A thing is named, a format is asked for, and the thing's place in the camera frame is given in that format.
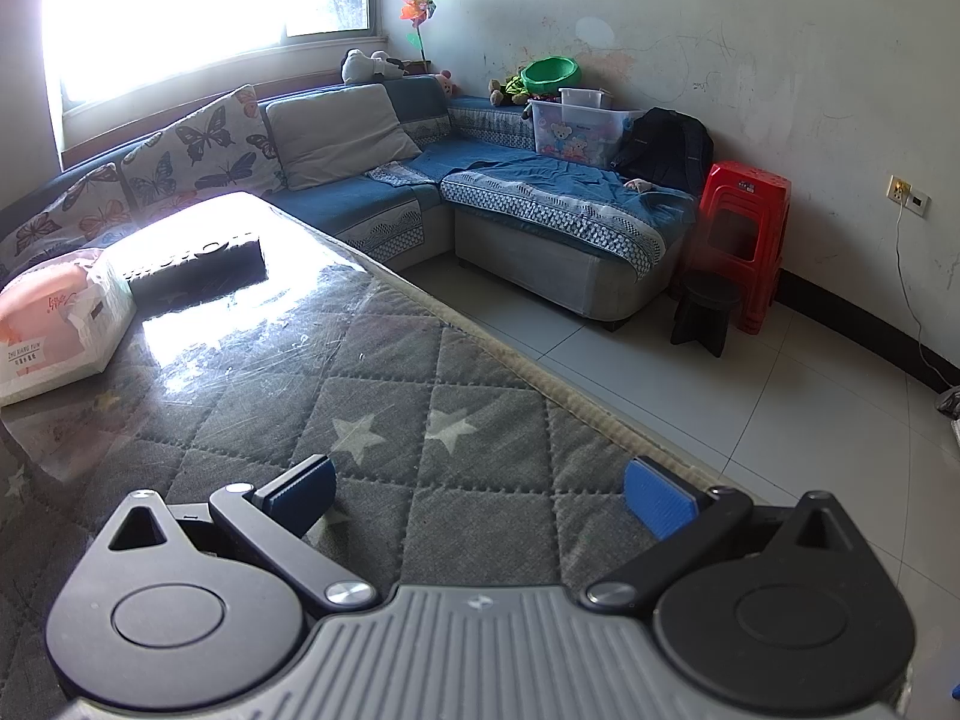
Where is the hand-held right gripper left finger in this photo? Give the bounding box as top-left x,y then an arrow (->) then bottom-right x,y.
105,456 -> 380,612

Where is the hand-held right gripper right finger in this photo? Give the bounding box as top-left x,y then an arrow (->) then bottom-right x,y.
585,456 -> 860,608

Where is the black small stool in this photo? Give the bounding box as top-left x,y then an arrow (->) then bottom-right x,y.
670,270 -> 742,359

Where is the black remote control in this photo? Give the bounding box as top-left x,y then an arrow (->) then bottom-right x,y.
124,229 -> 269,306

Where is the blue corner sofa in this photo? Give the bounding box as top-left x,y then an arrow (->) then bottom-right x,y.
0,73 -> 702,327

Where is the pink white tissue pack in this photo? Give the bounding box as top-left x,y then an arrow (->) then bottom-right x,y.
0,247 -> 138,407

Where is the stack of red plastic stools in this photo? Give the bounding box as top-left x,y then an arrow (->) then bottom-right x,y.
679,161 -> 792,335

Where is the blue patterned sofa cover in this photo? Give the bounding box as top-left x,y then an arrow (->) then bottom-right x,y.
439,142 -> 698,278

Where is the black backpack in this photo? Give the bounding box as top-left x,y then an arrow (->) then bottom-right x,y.
611,107 -> 715,192

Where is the grey cushion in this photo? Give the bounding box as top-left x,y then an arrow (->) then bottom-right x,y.
266,82 -> 422,192

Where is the butterfly print cushion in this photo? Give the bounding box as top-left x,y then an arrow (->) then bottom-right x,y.
120,84 -> 286,203
0,161 -> 132,278

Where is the clear printed storage box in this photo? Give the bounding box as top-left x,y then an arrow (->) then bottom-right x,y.
525,97 -> 646,170

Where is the green plastic basin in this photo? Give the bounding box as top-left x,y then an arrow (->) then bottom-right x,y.
521,56 -> 582,91

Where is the panda plush toy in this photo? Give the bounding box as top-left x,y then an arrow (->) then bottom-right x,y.
341,49 -> 410,85

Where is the window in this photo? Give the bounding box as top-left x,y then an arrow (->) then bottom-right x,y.
41,0 -> 383,121

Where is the colourful pinwheel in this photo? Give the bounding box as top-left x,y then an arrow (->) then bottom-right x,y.
397,0 -> 437,76

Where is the white cable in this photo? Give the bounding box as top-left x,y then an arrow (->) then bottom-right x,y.
892,195 -> 947,395

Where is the wall socket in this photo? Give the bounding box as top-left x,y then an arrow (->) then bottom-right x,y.
887,175 -> 931,212

